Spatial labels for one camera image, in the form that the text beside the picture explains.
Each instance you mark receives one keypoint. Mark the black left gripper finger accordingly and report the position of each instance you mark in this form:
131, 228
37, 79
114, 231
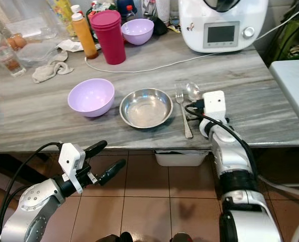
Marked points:
114, 171
96, 148

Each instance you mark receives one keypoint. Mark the steel spoon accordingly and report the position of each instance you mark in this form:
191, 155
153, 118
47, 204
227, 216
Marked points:
193, 90

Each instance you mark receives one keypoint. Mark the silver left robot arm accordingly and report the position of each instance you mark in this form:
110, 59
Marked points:
31, 204

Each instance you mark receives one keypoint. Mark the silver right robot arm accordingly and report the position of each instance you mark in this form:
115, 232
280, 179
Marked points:
237, 161

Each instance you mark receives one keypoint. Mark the steel fork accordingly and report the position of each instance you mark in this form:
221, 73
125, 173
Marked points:
184, 113

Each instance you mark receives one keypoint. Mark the stainless steel dish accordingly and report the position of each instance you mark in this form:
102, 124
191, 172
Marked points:
146, 108

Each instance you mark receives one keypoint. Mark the large purple plastic bowl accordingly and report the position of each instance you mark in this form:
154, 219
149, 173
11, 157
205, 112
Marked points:
91, 97

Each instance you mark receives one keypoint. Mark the white plastic bin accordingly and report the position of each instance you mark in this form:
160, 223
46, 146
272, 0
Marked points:
179, 159

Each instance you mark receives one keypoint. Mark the black left robot foot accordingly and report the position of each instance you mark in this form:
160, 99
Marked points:
114, 237

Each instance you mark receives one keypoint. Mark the black robot foot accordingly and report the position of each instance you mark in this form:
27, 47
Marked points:
114, 237
180, 237

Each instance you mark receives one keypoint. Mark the white kitchen cooking machine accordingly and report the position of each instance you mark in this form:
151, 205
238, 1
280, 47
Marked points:
222, 25

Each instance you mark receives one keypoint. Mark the grey crumpled cloth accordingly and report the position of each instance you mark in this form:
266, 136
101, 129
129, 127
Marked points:
49, 69

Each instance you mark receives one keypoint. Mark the black right robot foot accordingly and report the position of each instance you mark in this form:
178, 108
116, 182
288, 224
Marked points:
180, 237

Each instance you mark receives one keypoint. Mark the small purple plastic bowl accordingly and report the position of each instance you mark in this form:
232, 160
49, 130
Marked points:
137, 30

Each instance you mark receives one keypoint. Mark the white crumpled tissue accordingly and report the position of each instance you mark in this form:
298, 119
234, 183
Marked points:
68, 46

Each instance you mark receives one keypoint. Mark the red plastic tumbler with lid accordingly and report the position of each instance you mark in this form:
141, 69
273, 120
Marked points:
109, 40

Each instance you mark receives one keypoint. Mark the orange sauce squeeze bottle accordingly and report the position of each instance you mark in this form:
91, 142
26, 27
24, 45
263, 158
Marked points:
85, 38

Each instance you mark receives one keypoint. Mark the clear plastic food container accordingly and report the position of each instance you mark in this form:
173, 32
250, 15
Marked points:
36, 54

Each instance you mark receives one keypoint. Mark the green and black bag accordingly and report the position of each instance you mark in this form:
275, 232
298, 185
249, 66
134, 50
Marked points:
293, 35

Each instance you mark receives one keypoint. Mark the drinking glass with brown dregs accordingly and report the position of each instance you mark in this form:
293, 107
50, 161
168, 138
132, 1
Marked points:
10, 58

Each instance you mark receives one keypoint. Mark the brown egg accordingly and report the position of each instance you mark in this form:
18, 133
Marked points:
16, 41

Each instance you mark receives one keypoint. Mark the yellow bottle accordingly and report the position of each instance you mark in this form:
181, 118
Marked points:
64, 16

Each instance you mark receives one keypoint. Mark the large clear plastic box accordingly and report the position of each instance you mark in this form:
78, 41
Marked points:
25, 20

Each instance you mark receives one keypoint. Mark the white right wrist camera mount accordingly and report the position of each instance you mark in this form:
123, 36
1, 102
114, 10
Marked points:
215, 103

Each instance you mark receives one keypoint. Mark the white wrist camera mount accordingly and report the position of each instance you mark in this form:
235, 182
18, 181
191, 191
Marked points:
71, 160
215, 103

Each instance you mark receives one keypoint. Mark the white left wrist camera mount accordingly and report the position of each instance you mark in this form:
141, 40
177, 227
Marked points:
71, 160

